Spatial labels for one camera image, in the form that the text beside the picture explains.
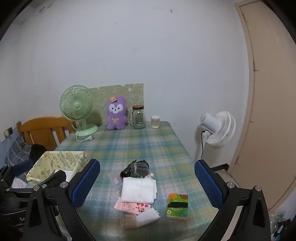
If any green fan power cord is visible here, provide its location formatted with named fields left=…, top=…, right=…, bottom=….
left=70, top=120, right=95, bottom=142

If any grey drawstring pouch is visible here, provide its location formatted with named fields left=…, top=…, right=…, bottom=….
left=128, top=161, right=150, bottom=178

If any purple plush toy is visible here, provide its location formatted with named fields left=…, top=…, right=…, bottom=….
left=106, top=96, right=129, bottom=130

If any glass jar with dark lid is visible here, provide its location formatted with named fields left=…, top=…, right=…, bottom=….
left=129, top=105, right=146, bottom=129

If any beige door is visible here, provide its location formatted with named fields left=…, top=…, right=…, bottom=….
left=228, top=0, right=296, bottom=211

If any plaid tablecloth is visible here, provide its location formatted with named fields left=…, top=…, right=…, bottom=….
left=53, top=121, right=219, bottom=241

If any crumpled clear plastic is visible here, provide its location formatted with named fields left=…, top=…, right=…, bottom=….
left=269, top=206, right=296, bottom=241

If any white standing fan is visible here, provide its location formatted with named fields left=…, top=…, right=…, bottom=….
left=199, top=111, right=236, bottom=149

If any clear zip bags bundle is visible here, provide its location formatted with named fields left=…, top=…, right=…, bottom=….
left=109, top=173, right=124, bottom=195

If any black cloth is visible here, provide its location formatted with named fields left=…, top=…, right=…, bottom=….
left=29, top=144, right=48, bottom=164

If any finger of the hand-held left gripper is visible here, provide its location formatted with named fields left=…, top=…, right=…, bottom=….
left=9, top=159, right=34, bottom=178
left=35, top=170, right=67, bottom=189

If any white charger cable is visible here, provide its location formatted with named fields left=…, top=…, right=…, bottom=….
left=5, top=134, right=12, bottom=167

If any yellow cartoon print storage bag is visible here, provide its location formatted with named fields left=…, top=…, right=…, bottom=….
left=26, top=151, right=89, bottom=189

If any blue plaid bedding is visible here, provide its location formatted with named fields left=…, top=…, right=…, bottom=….
left=0, top=136, right=33, bottom=167

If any pink cartoon packet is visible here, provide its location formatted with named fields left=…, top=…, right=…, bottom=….
left=114, top=197, right=154, bottom=215

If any brown cardboard piece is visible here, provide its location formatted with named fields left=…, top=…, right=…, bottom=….
left=120, top=214, right=139, bottom=230

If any white towel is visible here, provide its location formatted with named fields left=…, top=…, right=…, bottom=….
left=121, top=177, right=158, bottom=205

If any black plastic bag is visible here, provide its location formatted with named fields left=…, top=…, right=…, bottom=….
left=120, top=160, right=139, bottom=178

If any green desk fan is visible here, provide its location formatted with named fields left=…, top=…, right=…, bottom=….
left=60, top=85, right=99, bottom=136

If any black fan cable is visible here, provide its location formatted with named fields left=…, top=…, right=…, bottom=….
left=200, top=131, right=206, bottom=160

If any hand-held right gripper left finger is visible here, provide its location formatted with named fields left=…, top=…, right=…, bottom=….
left=23, top=159, right=101, bottom=241

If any green tissue pack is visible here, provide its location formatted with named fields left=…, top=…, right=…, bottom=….
left=165, top=193, right=189, bottom=220

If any green patterned wall sheet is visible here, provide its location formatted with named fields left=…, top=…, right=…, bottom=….
left=88, top=84, right=144, bottom=127

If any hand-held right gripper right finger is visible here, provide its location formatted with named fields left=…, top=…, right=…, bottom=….
left=194, top=159, right=271, bottom=241

